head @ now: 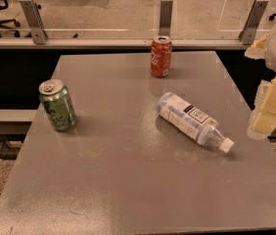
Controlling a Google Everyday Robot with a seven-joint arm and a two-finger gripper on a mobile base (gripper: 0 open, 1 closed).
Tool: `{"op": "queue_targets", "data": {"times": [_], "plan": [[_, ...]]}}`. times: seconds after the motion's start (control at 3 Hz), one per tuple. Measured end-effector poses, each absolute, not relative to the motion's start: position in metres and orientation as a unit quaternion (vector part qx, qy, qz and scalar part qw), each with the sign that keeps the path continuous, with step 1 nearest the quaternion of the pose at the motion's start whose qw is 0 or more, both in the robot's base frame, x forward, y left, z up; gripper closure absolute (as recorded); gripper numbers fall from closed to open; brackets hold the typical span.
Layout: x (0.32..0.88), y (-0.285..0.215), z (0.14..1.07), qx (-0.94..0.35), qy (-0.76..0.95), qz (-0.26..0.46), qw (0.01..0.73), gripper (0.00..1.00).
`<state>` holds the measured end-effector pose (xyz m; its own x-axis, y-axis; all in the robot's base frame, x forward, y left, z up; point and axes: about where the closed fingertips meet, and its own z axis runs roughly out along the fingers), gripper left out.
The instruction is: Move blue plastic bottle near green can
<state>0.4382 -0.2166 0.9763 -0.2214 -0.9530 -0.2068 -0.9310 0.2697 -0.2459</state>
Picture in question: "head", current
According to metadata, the middle metal rail bracket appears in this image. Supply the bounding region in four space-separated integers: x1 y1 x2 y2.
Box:
159 0 173 36

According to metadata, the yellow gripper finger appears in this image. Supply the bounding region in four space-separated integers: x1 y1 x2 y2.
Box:
245 34 268 60
247 76 276 140

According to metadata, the left metal rail bracket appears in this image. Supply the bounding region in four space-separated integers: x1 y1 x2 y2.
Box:
20 0 48 45

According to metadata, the right metal rail bracket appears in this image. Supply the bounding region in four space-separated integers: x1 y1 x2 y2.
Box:
239 0 268 45

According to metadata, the blue labelled plastic water bottle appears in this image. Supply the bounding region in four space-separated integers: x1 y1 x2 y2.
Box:
157 92 234 153

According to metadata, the red cola can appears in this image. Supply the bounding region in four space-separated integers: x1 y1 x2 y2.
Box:
151 35 172 77

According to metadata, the green soda can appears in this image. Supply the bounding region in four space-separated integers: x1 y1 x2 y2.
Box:
39 79 76 131

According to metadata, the grey metal barrier rail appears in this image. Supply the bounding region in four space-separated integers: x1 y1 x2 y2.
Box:
0 38 250 50

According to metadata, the metal rail bracket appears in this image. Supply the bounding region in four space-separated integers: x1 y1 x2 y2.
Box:
159 0 173 36
20 0 48 45
239 0 268 45

